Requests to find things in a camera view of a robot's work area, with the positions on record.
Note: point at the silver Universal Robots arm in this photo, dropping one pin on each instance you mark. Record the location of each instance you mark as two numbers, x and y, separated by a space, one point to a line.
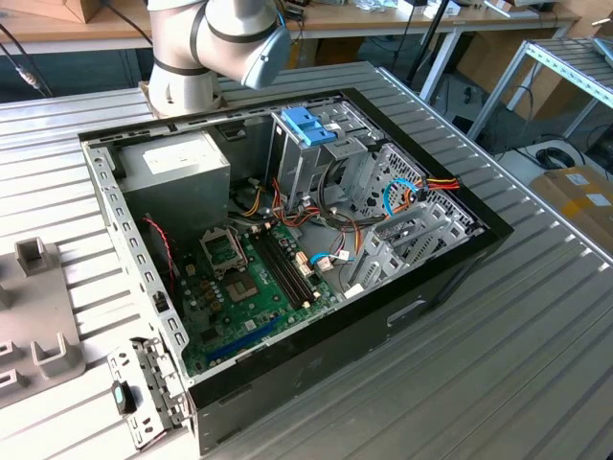
225 29

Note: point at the blue plastic cage latch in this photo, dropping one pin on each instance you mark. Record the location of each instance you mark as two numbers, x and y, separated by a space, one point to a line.
306 122

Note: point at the white board connector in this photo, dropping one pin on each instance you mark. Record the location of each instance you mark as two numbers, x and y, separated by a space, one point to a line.
302 266

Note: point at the green motherboard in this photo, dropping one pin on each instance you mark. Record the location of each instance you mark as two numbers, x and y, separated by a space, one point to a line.
225 321

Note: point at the black stand pole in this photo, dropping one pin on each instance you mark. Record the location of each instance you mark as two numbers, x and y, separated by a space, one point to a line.
431 33

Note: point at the wooden desk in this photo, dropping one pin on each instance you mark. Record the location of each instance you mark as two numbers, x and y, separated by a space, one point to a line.
373 21

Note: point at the grey metal disk bay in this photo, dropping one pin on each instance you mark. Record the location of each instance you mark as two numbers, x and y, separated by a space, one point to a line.
383 249

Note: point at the grey power supply unit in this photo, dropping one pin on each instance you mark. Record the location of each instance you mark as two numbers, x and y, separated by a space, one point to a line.
177 196

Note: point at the black open PC case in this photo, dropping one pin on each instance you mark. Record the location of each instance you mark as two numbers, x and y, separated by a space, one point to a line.
335 350

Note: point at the black RAM slot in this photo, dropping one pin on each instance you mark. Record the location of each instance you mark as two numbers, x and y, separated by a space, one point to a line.
289 268
274 268
297 268
282 268

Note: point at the blue expansion slot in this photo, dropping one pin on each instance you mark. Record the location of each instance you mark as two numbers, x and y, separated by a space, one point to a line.
244 338

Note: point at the cardboard box with yellow tape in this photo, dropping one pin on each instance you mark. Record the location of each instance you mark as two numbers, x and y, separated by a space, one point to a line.
574 201

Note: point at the grey metal slat shelf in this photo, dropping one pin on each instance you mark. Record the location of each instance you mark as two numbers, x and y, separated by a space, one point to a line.
565 60

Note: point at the grey metal drive cage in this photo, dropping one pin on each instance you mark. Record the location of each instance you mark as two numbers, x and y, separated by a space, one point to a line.
292 163

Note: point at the metal expansion card bracket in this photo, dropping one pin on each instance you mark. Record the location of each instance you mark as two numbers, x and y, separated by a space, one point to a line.
153 383

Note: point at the brown cardboard box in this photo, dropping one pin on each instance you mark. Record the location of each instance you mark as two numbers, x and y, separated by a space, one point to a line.
57 7

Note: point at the grey parts rack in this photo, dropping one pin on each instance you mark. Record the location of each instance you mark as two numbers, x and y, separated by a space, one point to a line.
43 306

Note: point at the CPU socket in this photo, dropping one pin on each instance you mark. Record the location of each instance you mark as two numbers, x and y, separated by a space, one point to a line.
242 287

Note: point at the black case latch knob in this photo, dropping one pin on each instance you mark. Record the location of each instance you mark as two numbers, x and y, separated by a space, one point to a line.
123 397

